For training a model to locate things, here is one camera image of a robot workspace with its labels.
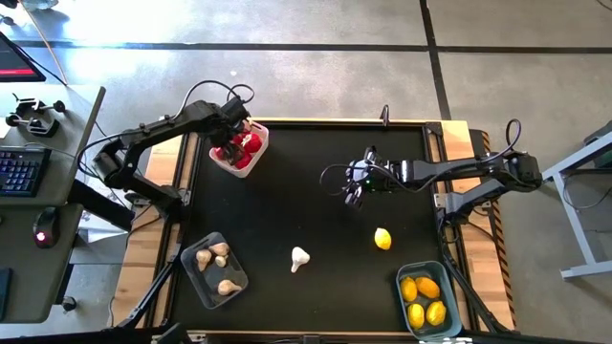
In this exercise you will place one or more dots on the white paper sheet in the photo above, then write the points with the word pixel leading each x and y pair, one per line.
pixel 102 229

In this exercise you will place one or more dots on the grey metal stand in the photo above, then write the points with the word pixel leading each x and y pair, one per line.
pixel 574 191

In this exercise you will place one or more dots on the black table mat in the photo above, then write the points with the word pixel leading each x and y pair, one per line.
pixel 311 200

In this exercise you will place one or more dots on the blue plastic bin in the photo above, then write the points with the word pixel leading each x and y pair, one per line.
pixel 432 333

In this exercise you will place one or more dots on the small white garlic bulb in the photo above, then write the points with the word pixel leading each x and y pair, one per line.
pixel 220 261

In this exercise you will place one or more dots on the black hook clamp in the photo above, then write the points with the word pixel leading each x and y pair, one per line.
pixel 385 114

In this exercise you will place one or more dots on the black desk clamp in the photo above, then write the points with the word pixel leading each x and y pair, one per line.
pixel 33 125
pixel 33 104

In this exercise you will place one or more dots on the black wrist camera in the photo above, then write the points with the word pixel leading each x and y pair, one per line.
pixel 365 165
pixel 237 109

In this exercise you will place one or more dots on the black computer mouse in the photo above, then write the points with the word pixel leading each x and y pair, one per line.
pixel 46 227

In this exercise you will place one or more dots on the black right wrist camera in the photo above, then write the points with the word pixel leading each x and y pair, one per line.
pixel 365 165

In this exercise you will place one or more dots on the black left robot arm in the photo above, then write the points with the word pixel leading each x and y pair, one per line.
pixel 143 134

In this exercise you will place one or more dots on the grey desk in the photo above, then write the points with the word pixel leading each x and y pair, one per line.
pixel 28 286

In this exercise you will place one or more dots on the black keyboard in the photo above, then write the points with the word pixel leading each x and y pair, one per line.
pixel 21 169

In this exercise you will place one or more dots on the grey plastic bin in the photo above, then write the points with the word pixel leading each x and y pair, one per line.
pixel 205 286

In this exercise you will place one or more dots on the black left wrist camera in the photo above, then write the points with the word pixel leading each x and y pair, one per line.
pixel 237 109

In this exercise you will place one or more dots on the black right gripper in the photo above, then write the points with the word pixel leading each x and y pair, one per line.
pixel 382 181

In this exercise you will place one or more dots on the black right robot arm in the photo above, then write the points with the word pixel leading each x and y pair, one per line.
pixel 459 169

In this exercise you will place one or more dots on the black tablet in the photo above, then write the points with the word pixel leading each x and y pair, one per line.
pixel 4 291

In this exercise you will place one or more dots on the white plastic basket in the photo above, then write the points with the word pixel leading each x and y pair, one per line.
pixel 228 168

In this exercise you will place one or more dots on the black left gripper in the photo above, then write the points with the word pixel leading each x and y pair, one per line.
pixel 217 122

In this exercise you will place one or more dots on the black caster wheel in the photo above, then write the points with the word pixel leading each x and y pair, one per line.
pixel 69 303

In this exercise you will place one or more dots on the yellow black hazard tape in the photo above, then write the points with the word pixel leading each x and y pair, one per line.
pixel 499 248

